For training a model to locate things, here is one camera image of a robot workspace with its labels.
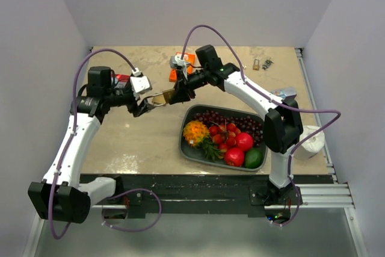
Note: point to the small brass padlock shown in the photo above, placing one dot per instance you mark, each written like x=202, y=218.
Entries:
x=256, y=64

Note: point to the dark red grapes bunch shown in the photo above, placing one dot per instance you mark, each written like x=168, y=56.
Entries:
x=247, y=123

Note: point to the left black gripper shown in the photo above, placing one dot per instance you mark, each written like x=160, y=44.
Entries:
x=139, y=109

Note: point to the red pomegranate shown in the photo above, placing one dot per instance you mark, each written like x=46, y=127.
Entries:
x=244, y=141
x=234, y=157

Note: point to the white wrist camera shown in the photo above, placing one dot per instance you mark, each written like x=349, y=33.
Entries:
x=178, y=62
x=140, y=83

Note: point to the black key bunch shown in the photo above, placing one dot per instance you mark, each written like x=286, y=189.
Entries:
x=267, y=63

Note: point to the green avocado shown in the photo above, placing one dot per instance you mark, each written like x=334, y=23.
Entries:
x=253, y=158

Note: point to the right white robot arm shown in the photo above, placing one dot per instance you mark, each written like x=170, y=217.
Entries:
x=282, y=125

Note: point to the upper red pomegranate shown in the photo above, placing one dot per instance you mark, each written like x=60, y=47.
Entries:
x=244, y=141

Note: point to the orange razor box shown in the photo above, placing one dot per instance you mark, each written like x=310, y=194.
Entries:
x=190, y=58

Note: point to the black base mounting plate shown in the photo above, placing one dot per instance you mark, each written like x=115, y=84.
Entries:
x=142, y=194

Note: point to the grey fruit tray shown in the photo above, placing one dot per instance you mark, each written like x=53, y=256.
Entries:
x=198, y=155

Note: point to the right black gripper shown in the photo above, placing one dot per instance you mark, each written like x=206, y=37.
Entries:
x=184, y=89

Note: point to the orange horned melon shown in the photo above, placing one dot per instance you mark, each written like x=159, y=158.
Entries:
x=196, y=134

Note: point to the large brass padlock centre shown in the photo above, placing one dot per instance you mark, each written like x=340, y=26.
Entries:
x=158, y=100

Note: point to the white paper towel roll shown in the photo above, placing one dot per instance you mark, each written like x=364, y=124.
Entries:
x=312, y=146

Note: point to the brass padlock with key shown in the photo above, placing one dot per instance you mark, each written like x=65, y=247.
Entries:
x=168, y=95

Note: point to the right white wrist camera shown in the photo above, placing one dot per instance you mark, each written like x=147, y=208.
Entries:
x=178, y=62

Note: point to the green pineapple leaf top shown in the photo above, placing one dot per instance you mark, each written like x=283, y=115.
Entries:
x=211, y=151

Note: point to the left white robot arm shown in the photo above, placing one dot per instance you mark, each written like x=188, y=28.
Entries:
x=60, y=195

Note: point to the purple toothpaste box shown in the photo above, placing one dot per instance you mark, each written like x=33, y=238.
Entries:
x=288, y=92

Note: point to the lower red pomegranate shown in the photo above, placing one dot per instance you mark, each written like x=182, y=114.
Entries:
x=234, y=157

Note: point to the aluminium frame rail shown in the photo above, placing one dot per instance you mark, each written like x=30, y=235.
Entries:
x=312, y=196

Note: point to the red toothpaste box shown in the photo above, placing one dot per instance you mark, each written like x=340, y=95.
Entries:
x=120, y=80

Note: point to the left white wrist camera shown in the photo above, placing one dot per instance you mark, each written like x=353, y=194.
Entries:
x=140, y=83

